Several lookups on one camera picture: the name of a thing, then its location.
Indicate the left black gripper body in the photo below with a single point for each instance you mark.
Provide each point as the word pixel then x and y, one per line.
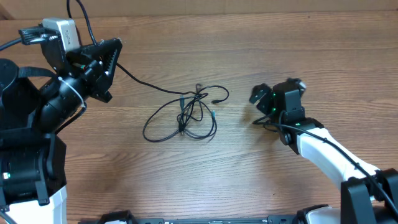
pixel 85 70

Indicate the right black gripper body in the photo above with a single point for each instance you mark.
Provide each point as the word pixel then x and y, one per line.
pixel 266 106

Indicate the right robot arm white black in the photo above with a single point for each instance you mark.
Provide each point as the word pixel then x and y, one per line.
pixel 367 194

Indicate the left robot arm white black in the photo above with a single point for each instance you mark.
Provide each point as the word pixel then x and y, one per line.
pixel 36 104

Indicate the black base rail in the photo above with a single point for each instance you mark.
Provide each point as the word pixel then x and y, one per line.
pixel 217 220

